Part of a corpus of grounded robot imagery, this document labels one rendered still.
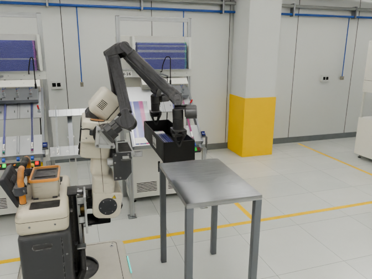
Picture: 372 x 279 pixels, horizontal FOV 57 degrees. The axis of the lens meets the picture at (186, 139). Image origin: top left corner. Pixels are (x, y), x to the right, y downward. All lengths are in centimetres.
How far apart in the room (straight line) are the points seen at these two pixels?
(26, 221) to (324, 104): 558
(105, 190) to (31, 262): 51
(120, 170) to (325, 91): 510
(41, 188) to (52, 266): 41
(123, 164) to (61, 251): 55
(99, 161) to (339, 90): 539
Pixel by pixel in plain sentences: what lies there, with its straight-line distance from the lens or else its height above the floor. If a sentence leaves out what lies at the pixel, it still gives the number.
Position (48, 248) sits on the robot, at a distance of 199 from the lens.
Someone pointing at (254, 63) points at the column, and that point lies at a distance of 515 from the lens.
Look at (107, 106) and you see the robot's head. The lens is 190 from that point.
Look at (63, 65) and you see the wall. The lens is 503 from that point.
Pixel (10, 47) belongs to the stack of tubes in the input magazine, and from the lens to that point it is 355.
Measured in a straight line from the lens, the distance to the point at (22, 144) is 328.
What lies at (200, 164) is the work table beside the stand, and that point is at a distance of 248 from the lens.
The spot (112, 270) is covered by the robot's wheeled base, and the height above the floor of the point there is 28.
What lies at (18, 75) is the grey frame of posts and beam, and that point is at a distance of 358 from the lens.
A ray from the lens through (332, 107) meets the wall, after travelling 675.
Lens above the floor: 161
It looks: 15 degrees down
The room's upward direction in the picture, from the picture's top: straight up
